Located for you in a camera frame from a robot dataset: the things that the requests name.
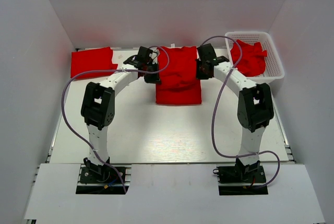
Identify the red t shirt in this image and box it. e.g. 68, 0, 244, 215
156, 46, 202, 106
70, 47, 118, 78

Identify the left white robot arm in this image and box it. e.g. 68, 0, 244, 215
81, 46, 160, 182

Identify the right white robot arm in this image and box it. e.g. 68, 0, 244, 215
196, 44, 274, 182

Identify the crumpled red shirt in basket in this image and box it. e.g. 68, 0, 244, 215
236, 40, 267, 77

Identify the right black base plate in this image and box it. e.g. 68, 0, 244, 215
212, 166, 268, 196

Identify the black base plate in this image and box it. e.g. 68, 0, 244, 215
76, 165, 126, 195
212, 166, 268, 196

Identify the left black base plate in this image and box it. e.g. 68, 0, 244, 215
76, 165, 126, 195

